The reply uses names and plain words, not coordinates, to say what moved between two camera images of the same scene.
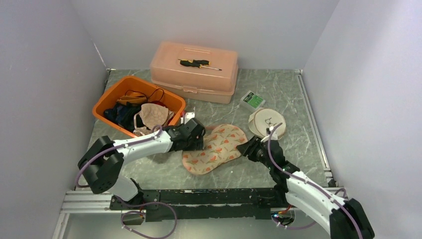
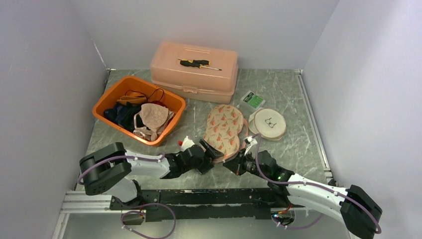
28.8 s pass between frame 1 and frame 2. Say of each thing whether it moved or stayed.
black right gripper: moved
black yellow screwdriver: stayed
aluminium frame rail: stayed
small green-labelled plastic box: stayed
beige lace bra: stayed
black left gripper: moved
